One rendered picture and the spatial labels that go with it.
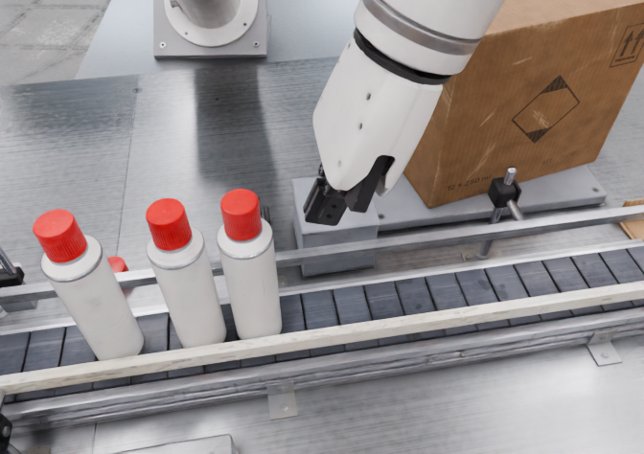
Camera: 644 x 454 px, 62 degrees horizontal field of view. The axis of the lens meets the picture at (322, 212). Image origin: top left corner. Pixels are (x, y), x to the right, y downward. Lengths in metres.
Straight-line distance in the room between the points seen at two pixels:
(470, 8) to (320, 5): 1.03
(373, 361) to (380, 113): 0.33
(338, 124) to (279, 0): 1.00
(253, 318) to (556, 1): 0.51
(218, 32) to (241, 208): 0.74
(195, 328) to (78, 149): 0.51
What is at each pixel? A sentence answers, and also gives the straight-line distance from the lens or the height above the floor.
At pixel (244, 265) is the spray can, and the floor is 1.03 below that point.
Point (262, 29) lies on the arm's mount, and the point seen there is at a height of 0.87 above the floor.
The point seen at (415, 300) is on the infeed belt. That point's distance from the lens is 0.65.
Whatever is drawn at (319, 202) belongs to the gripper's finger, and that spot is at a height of 1.08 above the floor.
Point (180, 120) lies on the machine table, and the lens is 1.00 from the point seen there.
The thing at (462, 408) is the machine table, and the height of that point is 0.83.
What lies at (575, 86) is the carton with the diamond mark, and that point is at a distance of 0.79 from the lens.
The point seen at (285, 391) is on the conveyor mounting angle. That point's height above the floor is 0.84.
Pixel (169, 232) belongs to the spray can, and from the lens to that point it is 0.46.
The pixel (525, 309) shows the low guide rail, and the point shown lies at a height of 0.91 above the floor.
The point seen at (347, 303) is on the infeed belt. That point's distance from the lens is 0.64.
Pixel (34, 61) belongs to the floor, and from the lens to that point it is 3.10.
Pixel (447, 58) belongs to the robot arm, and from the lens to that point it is 0.36.
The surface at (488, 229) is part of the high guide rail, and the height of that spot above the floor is 0.96.
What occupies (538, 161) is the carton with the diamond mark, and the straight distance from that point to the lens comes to 0.85.
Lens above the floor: 1.41
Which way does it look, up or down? 47 degrees down
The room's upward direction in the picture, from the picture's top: straight up
